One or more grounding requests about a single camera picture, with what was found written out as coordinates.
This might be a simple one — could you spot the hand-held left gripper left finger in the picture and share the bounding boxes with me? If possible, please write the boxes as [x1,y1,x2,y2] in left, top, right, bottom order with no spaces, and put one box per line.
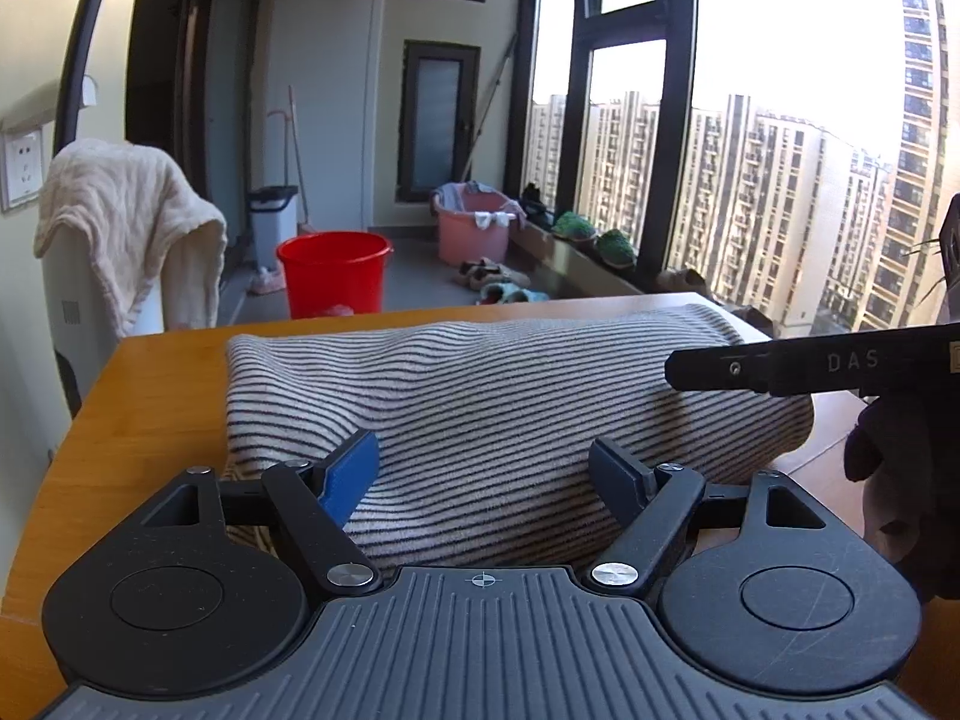
[139,429,382,593]

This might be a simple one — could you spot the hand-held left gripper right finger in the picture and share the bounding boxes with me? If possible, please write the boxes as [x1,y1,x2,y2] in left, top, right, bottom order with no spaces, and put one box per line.
[589,436,837,593]

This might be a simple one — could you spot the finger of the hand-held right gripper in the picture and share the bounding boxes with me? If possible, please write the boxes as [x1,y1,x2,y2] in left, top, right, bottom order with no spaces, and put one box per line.
[665,340,815,397]

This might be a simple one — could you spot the striped grey sweater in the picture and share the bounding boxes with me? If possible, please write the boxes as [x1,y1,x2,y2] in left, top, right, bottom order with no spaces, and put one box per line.
[223,304,816,571]

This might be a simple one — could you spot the leaning clothes poles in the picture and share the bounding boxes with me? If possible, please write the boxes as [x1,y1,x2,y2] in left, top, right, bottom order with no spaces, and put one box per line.
[457,34,518,181]

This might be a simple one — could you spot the person's right hand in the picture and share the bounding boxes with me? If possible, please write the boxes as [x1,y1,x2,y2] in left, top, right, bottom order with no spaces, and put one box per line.
[844,371,960,602]

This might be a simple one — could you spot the apartment buildings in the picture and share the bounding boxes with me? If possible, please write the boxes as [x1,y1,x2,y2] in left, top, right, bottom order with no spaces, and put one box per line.
[529,0,960,338]

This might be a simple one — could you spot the green fuzzy slipper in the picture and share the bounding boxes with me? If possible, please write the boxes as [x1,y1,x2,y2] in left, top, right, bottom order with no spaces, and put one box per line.
[595,229,637,269]
[551,211,597,242]

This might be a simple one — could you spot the red plastic bucket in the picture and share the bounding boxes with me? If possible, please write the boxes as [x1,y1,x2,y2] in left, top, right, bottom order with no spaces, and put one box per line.
[276,232,394,320]

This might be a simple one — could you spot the blue floor slippers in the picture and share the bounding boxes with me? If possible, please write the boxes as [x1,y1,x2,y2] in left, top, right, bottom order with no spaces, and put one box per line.
[478,283,552,306]

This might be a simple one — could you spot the brown floor slippers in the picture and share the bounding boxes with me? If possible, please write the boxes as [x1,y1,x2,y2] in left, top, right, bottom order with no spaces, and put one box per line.
[454,259,518,287]

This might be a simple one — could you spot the dark shoes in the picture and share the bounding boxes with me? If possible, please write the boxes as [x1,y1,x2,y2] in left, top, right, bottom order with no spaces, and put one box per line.
[520,184,556,230]

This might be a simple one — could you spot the white pedal trash bin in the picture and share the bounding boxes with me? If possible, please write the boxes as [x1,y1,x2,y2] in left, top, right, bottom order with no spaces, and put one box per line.
[247,185,301,275]

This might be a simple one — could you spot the pink laundry basin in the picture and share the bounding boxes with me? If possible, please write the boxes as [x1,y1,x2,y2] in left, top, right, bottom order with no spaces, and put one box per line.
[433,181,526,267]

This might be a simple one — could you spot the cream towel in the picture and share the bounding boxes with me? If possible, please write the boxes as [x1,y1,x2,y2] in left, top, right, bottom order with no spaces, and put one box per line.
[34,139,228,338]

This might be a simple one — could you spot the dark frosted glass door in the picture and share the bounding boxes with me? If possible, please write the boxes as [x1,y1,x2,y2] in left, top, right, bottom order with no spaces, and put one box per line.
[395,40,481,203]

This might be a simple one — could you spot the black curved pole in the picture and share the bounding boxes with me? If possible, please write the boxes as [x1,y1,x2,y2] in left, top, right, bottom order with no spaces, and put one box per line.
[56,0,125,158]

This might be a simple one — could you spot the black window frame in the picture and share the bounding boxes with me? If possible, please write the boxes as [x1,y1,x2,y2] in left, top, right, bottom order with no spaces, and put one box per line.
[502,0,721,293]

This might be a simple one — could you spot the mop with pink handle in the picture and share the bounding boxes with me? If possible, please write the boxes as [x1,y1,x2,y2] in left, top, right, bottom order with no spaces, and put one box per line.
[270,86,316,233]

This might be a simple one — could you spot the white wall socket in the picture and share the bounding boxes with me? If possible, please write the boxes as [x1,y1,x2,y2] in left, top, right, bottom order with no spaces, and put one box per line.
[0,127,44,212]

